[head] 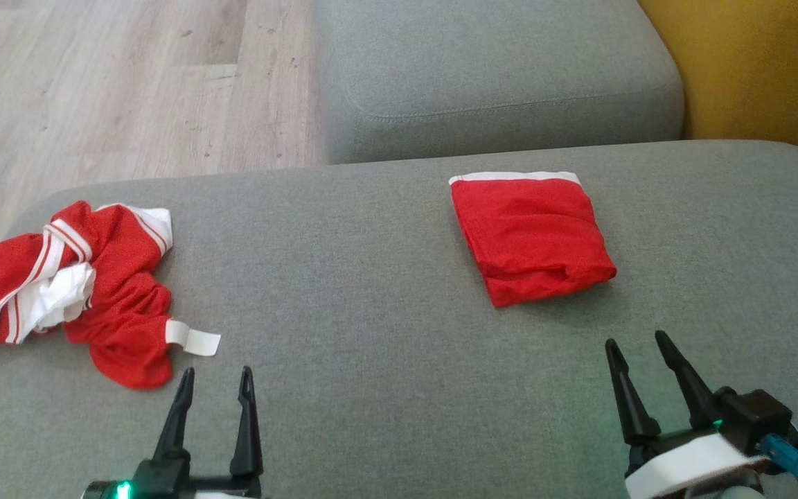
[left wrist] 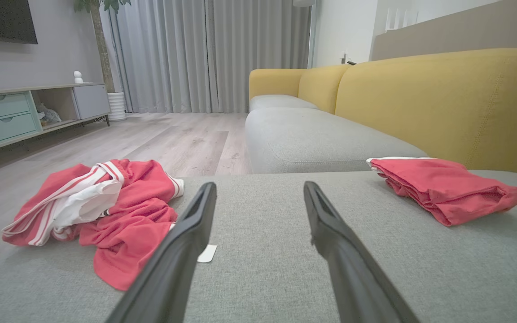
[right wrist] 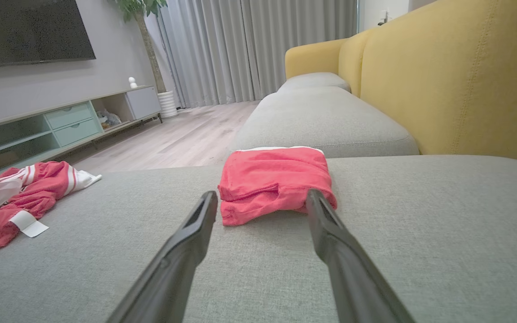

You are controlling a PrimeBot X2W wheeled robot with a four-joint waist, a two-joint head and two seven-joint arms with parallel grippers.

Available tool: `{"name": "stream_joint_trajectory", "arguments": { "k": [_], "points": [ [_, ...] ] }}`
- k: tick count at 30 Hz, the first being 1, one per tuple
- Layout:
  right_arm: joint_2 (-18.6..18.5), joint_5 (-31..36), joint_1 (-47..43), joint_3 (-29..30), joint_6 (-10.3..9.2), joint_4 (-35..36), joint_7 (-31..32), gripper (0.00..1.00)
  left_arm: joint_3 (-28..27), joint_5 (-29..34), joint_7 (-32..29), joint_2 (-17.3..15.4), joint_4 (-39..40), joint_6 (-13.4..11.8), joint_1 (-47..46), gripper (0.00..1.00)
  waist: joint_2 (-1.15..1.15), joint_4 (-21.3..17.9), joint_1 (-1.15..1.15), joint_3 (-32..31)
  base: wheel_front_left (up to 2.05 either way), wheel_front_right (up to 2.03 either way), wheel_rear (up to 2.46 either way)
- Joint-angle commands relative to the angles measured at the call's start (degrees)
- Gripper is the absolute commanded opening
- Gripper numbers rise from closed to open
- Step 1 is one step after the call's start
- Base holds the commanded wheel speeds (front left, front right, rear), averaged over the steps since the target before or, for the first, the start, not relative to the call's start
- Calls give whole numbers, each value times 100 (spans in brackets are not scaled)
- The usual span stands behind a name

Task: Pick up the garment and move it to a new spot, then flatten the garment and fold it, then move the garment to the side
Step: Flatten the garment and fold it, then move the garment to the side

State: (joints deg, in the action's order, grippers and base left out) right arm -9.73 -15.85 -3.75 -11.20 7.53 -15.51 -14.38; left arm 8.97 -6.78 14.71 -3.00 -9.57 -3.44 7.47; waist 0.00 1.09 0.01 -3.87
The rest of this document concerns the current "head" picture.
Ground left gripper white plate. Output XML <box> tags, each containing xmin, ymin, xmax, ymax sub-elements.
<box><xmin>84</xmin><ymin>367</ymin><xmax>265</xmax><ymax>499</ymax></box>

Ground yellow upholstered panel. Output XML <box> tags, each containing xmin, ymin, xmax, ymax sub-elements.
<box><xmin>638</xmin><ymin>0</ymin><xmax>798</xmax><ymax>167</ymax></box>

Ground blue cable plug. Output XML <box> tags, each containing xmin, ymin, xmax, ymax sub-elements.
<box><xmin>761</xmin><ymin>433</ymin><xmax>798</xmax><ymax>490</ymax></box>

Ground small grey sofa cushion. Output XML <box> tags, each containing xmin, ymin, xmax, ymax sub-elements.
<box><xmin>312</xmin><ymin>0</ymin><xmax>686</xmax><ymax>165</ymax></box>

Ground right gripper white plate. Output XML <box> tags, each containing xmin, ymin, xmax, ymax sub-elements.
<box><xmin>605</xmin><ymin>331</ymin><xmax>771</xmax><ymax>499</ymax></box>

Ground red shorts with white stripes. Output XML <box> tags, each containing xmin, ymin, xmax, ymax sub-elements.
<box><xmin>449</xmin><ymin>171</ymin><xmax>617</xmax><ymax>308</ymax></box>

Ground large grey sofa seat cushion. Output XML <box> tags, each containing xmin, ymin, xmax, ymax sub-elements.
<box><xmin>0</xmin><ymin>140</ymin><xmax>798</xmax><ymax>499</ymax></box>

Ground red shirt with white sleeves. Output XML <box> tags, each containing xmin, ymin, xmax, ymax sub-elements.
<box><xmin>0</xmin><ymin>201</ymin><xmax>221</xmax><ymax>390</ymax></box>

